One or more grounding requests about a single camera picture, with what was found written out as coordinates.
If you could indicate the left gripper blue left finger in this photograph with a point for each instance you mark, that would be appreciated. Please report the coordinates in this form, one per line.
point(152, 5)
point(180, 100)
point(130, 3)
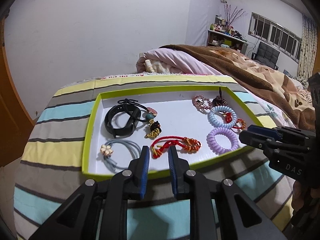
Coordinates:
point(136, 187)

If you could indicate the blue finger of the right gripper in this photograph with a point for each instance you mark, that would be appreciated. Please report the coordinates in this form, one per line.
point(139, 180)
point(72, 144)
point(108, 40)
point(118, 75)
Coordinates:
point(268, 132)
point(257, 141)

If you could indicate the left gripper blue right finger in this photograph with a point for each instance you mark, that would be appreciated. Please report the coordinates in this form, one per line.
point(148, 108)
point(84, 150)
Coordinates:
point(178, 167)

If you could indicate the red rope bracelet gold charm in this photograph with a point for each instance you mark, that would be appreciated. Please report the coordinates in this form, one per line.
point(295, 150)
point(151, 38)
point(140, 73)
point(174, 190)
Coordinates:
point(161, 144)

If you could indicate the black smart wristband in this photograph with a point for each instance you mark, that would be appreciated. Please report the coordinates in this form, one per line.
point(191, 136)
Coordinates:
point(121, 120)

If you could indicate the dark beaded bracelet black loop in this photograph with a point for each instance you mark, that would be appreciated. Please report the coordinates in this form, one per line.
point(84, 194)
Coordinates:
point(219, 100)

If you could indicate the person right hand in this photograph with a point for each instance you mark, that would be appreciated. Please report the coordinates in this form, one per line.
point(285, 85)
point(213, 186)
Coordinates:
point(305, 204)

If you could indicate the brown floral fleece blanket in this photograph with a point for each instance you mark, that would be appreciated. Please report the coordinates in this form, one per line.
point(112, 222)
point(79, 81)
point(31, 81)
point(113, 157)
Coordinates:
point(263, 81)

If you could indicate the green shallow cardboard box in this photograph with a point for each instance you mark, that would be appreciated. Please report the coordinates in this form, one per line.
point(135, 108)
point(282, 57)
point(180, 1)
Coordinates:
point(177, 116)

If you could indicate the black chair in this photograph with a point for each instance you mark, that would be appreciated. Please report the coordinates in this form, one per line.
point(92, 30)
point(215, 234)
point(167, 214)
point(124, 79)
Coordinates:
point(266, 55)

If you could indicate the striped blanket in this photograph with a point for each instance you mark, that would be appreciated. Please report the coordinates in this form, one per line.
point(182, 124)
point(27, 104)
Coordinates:
point(70, 143)

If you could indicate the patterned curtain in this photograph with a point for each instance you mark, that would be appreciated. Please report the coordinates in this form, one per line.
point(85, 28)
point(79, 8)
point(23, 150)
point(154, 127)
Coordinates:
point(308, 47)

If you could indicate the window with bars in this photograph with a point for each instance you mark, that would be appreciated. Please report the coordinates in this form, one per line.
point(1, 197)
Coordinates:
point(275, 35)

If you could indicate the cluttered desk shelf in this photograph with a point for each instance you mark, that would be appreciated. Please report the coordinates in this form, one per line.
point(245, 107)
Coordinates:
point(220, 36)

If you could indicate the purple branch decoration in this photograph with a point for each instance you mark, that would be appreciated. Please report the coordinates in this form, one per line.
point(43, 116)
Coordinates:
point(232, 14)

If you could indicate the orange wooden door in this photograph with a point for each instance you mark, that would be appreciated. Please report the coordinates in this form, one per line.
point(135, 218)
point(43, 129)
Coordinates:
point(16, 123)

